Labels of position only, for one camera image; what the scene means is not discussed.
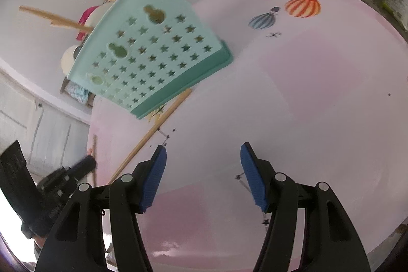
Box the wooden chopstick one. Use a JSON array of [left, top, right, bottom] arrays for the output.
[[108, 88, 192, 184]]

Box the teal star-cutout utensil holder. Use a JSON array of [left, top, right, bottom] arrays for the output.
[[68, 0, 233, 119]]

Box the wooden chopstick three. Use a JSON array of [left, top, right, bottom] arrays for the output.
[[19, 6, 93, 33]]

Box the wooden chopstick six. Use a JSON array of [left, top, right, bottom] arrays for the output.
[[50, 21, 83, 30]]

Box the red plastic bag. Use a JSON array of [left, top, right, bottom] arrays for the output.
[[76, 6, 98, 41]]

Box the wooden chair with cloth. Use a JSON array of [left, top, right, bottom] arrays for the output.
[[60, 77, 95, 108]]

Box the white door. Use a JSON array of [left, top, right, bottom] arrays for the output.
[[1, 74, 89, 177]]

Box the pink patterned tablecloth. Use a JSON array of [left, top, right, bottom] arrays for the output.
[[90, 0, 407, 271]]

